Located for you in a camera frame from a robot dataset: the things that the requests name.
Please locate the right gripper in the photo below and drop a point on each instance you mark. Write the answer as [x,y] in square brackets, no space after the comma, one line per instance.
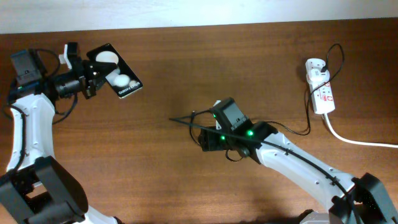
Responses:
[209,142]

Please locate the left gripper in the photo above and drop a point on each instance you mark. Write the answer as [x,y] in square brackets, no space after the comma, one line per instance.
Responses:
[91,81]

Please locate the black smartphone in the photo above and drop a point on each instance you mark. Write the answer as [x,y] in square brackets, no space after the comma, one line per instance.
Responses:
[122,80]

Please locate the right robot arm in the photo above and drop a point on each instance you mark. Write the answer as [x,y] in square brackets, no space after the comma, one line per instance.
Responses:
[347,199]

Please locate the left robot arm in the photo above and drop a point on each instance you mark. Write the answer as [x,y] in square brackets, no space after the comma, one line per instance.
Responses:
[36,188]

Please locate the white USB charger plug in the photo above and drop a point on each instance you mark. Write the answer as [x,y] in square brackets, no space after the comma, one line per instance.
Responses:
[317,76]

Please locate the white power strip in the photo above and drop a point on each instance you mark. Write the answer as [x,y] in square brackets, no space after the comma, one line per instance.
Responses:
[322,97]

